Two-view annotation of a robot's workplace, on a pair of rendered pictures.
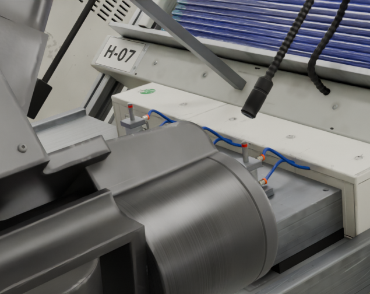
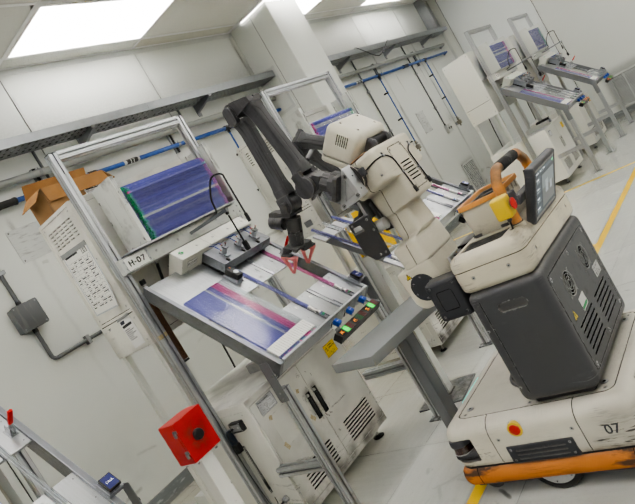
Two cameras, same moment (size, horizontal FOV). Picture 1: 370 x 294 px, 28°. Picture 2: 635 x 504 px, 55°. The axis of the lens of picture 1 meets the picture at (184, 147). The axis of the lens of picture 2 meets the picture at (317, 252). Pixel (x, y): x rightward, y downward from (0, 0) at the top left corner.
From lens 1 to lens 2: 3.05 m
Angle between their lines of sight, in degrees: 100
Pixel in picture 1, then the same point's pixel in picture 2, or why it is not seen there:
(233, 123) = (215, 236)
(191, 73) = (173, 242)
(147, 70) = (156, 254)
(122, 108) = (186, 261)
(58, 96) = not seen: outside the picture
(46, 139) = (174, 293)
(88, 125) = (160, 285)
